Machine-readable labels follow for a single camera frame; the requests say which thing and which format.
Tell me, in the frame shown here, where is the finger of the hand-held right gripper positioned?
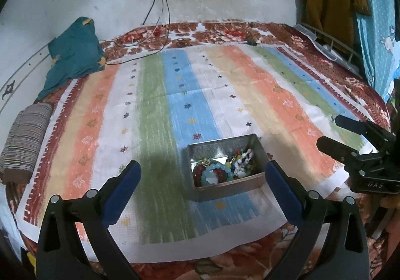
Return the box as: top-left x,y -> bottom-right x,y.
316,136 -> 370,168
334,115 -> 397,147

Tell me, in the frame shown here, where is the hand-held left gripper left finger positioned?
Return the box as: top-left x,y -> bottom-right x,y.
36,160 -> 142,280

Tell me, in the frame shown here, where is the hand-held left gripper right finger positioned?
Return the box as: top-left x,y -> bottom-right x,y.
264,160 -> 370,280

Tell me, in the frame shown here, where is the metal tin box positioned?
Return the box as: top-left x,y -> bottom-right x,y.
187,134 -> 270,202

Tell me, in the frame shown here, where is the white bead bracelet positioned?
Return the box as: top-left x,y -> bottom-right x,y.
234,148 -> 256,179

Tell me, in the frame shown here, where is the multicolour bead bracelet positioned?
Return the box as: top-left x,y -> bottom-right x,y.
224,149 -> 261,178

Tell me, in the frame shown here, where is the red bead bracelet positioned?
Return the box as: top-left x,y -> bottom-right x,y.
191,162 -> 221,187

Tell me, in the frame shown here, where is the light blue bead bracelet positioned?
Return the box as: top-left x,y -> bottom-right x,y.
200,164 -> 235,187

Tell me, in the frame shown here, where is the blue printed curtain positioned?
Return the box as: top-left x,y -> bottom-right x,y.
351,0 -> 400,103

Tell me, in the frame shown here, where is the striped folded cloth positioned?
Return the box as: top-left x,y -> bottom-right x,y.
0,103 -> 54,185

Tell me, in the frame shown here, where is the striped pastel mat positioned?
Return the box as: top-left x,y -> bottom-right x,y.
15,44 -> 380,263

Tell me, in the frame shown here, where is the teal cloth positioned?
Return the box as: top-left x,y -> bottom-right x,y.
37,17 -> 107,101

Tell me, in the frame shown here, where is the black cable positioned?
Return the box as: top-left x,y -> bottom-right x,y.
142,0 -> 159,27
104,0 -> 173,65

